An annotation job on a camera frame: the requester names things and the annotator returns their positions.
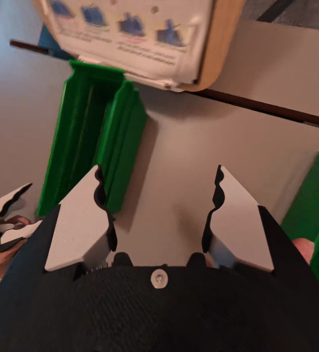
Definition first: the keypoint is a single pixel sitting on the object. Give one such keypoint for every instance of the white clipboard stand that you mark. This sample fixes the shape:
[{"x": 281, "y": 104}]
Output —
[{"x": 154, "y": 79}]

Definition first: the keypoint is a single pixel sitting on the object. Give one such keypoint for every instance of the instruction sheet on wooden board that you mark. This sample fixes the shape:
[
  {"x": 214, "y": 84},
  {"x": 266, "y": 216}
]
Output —
[{"x": 220, "y": 55}]

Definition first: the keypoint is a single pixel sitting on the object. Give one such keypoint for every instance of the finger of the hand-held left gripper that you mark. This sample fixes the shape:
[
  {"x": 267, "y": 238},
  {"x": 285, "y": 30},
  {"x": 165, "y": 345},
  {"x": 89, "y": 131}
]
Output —
[
  {"x": 19, "y": 232},
  {"x": 2, "y": 205}
]

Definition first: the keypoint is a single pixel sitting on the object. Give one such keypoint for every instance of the grey desk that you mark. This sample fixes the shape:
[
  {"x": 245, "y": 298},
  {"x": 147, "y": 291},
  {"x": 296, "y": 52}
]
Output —
[{"x": 189, "y": 143}]

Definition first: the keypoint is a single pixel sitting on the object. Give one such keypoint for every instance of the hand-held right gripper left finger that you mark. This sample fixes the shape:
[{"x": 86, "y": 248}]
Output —
[{"x": 77, "y": 228}]

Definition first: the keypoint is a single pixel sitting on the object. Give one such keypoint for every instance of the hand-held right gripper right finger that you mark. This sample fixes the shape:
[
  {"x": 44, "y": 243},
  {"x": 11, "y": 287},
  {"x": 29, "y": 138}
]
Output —
[{"x": 239, "y": 231}]

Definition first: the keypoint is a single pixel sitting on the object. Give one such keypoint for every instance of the person's right hand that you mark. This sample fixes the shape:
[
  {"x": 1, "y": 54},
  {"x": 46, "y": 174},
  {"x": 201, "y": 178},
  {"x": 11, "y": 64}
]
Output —
[{"x": 304, "y": 249}]

